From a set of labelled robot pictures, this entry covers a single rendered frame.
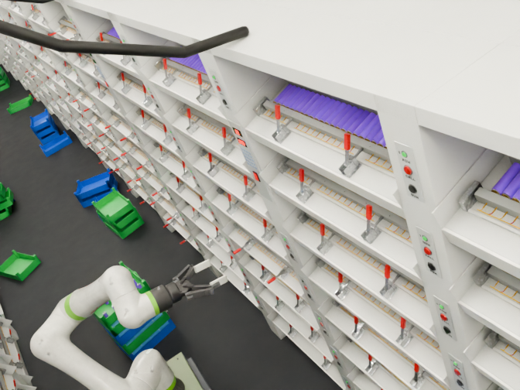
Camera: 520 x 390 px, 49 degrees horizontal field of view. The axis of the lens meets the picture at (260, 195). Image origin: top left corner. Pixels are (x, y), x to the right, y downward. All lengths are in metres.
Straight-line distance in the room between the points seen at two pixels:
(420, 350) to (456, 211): 0.65
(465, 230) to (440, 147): 0.16
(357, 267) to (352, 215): 0.21
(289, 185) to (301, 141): 0.26
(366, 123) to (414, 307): 0.47
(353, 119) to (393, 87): 0.37
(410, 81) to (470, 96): 0.12
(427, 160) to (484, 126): 0.17
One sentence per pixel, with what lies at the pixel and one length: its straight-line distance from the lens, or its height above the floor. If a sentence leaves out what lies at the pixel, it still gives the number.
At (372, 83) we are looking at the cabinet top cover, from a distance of 1.02.
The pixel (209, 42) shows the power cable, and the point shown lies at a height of 1.85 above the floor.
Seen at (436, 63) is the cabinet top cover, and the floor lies 1.81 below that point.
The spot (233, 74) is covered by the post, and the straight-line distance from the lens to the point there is 1.54.
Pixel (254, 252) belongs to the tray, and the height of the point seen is 0.76.
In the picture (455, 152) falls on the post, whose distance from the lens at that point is 1.04.
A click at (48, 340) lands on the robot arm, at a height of 0.89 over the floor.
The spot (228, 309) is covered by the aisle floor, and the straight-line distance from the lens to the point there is 3.37.
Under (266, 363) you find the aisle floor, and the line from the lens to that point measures 3.03.
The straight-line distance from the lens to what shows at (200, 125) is 2.12.
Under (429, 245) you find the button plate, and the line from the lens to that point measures 1.15.
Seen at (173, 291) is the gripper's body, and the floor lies 0.94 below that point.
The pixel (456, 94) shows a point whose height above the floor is 1.81.
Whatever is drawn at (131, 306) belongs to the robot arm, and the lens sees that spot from 2.12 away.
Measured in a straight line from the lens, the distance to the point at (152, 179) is 3.67.
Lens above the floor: 2.29
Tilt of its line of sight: 34 degrees down
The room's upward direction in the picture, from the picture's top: 24 degrees counter-clockwise
